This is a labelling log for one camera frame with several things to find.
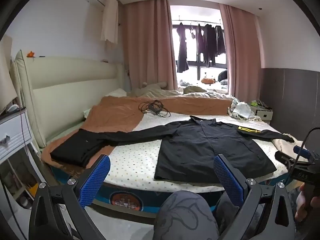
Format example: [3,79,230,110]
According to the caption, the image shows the black cable bundle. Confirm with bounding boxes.
[139,100,171,117]

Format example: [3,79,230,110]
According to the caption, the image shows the light blue fringed cloth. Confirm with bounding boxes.
[227,100,262,123]

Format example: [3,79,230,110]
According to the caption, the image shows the long dark hanging garment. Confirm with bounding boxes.
[176,22,190,73]

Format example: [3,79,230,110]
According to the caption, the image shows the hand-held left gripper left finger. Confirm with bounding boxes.
[29,154,111,240]

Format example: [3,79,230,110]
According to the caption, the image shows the person's right hand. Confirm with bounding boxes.
[294,183,316,223]

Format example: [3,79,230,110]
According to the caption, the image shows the dark hanging clothes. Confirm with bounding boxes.
[196,24,227,68]

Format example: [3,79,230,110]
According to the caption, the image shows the clothes drying rail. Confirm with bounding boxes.
[172,19,223,26]

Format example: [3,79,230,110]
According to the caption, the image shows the orange blanket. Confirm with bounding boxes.
[41,95,233,170]

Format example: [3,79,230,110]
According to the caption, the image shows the cream hanging cloth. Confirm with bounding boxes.
[101,0,119,44]

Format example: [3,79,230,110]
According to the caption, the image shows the pink curtain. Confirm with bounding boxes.
[122,0,178,93]
[219,4,265,98]

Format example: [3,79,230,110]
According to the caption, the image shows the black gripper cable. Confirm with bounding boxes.
[291,127,320,170]

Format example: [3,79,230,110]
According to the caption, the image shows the cream padded headboard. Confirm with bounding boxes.
[10,50,125,148]

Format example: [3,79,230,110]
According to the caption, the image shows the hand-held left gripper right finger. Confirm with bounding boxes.
[213,154,295,240]

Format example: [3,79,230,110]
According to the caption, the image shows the folded black pants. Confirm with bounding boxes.
[50,129,113,168]

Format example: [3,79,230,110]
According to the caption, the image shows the white drawer cabinet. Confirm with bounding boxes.
[250,100,273,123]

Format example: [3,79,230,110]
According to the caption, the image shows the cream folded cloth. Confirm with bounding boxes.
[272,137,300,156]

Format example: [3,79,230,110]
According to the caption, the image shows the black long-sleeved shirt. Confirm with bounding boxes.
[100,115,295,183]

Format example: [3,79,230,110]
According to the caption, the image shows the beige crumpled duvet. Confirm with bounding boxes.
[182,85,233,100]

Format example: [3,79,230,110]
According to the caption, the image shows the person's leg in grey pants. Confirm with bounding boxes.
[152,190,219,240]

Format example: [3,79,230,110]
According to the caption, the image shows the white nightstand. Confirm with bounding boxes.
[0,107,33,161]

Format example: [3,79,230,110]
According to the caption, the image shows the cream board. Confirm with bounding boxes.
[0,35,18,111]

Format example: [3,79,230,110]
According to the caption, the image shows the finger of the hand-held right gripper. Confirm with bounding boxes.
[293,145,312,160]
[274,151,300,170]

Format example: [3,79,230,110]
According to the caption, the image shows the white floral bedsheet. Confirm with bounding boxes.
[104,112,288,188]

